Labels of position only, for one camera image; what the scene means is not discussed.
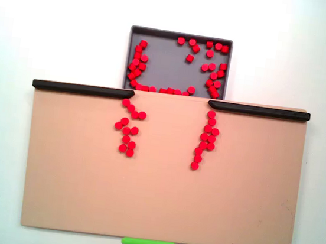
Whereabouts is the grey plastic tray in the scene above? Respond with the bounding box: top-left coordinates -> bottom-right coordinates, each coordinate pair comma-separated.
122,24 -> 235,102

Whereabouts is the beige rectangular board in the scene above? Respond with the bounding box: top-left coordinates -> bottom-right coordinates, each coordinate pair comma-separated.
16,75 -> 312,244

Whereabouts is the black edge rail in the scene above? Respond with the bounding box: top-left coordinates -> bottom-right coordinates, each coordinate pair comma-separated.
207,99 -> 312,123
32,78 -> 136,101

